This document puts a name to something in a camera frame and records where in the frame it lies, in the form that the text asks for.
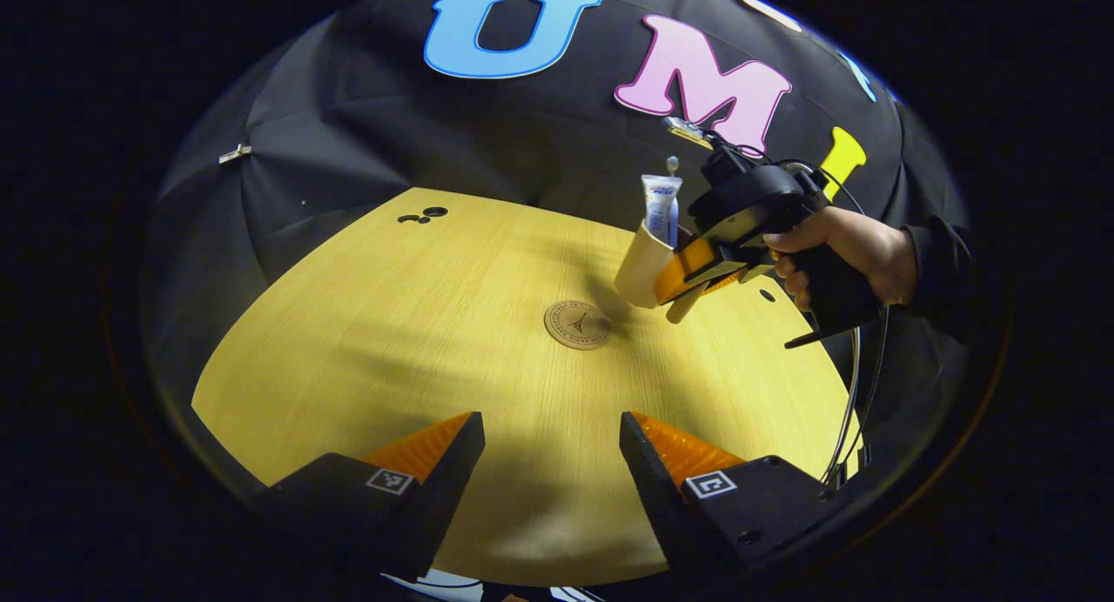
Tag round cork coaster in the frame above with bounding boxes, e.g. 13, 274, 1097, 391
545, 300, 611, 351

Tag right hand-held gripper cables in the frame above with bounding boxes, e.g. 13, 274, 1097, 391
775, 158, 893, 490

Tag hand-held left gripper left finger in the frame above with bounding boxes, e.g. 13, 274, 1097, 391
252, 411, 486, 581

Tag white toothpaste tube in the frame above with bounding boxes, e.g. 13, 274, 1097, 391
641, 174, 683, 246

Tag beige cup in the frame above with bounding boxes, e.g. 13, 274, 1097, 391
614, 221, 706, 324

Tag black backdrop cloth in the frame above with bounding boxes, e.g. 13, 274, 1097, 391
144, 0, 980, 464

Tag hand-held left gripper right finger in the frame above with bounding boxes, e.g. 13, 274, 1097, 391
620, 411, 849, 585

